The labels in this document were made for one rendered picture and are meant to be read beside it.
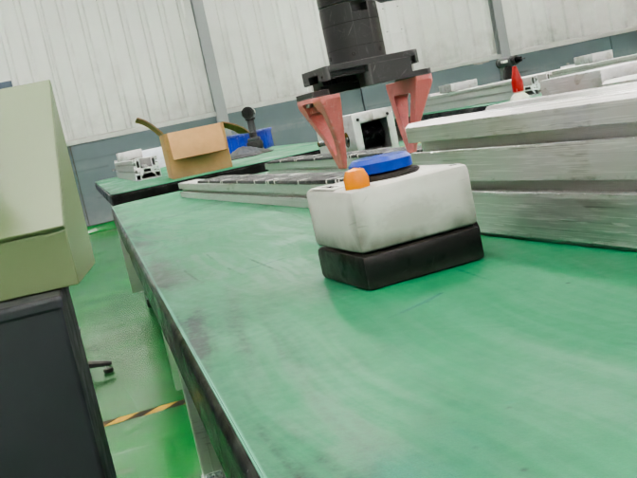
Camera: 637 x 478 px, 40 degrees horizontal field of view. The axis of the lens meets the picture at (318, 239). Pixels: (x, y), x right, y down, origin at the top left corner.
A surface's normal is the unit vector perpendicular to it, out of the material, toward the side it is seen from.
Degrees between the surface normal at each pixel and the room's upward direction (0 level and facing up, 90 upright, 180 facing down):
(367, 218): 90
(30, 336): 90
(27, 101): 45
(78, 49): 90
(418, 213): 90
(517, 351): 0
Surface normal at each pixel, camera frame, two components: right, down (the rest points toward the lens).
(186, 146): 0.14, -0.28
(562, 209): -0.92, 0.24
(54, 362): 0.26, 0.08
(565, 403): -0.20, -0.97
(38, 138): -0.04, -0.61
